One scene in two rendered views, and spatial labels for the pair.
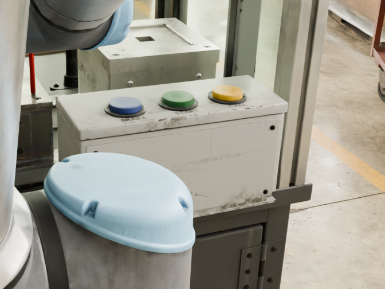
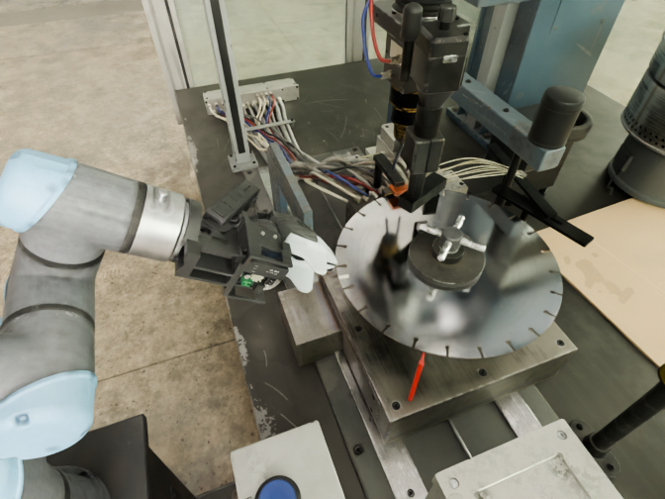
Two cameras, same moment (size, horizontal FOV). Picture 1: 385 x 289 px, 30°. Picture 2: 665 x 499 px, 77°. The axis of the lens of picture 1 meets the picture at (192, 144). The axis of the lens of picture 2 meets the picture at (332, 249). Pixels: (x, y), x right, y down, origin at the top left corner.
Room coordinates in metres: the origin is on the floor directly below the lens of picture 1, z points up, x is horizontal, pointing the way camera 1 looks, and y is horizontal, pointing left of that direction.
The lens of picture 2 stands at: (0.88, -0.02, 1.42)
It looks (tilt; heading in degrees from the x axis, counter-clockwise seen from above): 47 degrees down; 95
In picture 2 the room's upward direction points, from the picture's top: straight up
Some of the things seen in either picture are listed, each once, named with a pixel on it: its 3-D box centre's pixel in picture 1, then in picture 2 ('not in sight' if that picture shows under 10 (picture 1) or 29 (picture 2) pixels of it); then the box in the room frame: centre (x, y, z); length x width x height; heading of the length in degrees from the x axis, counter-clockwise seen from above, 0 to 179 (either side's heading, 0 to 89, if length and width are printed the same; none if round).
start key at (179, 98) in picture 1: (177, 103); not in sight; (0.84, 0.02, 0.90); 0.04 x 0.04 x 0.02
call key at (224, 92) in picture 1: (227, 97); not in sight; (0.87, -0.04, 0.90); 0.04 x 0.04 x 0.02
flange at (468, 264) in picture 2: not in sight; (446, 252); (1.01, 0.41, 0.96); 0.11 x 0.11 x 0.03
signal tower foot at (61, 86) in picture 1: (72, 80); (597, 445); (1.25, 0.23, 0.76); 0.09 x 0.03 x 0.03; 116
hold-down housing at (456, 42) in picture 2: not in sight; (430, 98); (0.95, 0.47, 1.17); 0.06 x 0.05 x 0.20; 107
